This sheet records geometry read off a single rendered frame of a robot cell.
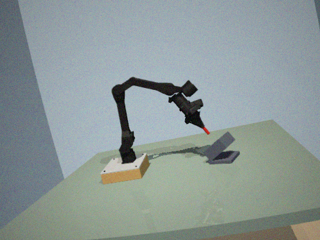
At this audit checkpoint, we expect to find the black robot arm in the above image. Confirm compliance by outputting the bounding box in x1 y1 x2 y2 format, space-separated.
112 77 198 164

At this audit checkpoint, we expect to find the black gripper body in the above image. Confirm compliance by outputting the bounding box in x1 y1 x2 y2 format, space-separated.
179 100 201 124

